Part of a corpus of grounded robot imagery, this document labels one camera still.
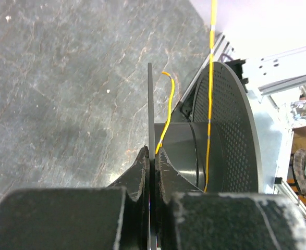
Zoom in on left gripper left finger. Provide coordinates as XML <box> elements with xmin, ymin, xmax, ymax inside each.
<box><xmin>0</xmin><ymin>147</ymin><xmax>149</xmax><ymax>249</ymax></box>

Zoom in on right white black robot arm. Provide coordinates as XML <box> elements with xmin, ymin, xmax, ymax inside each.
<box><xmin>230</xmin><ymin>46</ymin><xmax>306</xmax><ymax>96</ymax></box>

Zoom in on thin yellow cable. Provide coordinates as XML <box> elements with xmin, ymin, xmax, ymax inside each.
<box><xmin>154</xmin><ymin>0</ymin><xmax>218</xmax><ymax>193</ymax></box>

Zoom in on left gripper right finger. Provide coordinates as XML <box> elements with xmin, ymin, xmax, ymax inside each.
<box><xmin>155</xmin><ymin>149</ymin><xmax>306</xmax><ymax>249</ymax></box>

